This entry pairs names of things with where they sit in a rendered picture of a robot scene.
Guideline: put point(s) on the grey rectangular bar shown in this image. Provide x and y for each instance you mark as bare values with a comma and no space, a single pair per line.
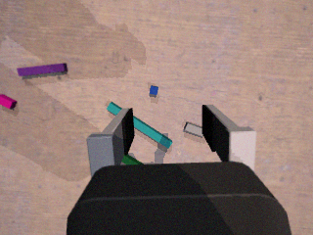
193,128

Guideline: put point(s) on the small blue cube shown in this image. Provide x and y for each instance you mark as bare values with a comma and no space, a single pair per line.
154,90

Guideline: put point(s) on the purple rod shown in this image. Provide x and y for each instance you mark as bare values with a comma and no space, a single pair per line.
42,69

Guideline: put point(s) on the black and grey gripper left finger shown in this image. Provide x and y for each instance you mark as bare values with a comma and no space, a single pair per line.
109,146

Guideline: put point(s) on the turquoise rod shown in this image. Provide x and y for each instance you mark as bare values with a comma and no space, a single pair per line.
160,138

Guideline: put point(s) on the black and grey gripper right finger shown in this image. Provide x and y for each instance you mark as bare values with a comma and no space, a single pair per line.
231,142

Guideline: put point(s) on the magenta block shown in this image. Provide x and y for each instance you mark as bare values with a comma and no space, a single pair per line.
7,101

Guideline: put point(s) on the green rod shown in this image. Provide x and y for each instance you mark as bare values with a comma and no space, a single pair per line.
128,160

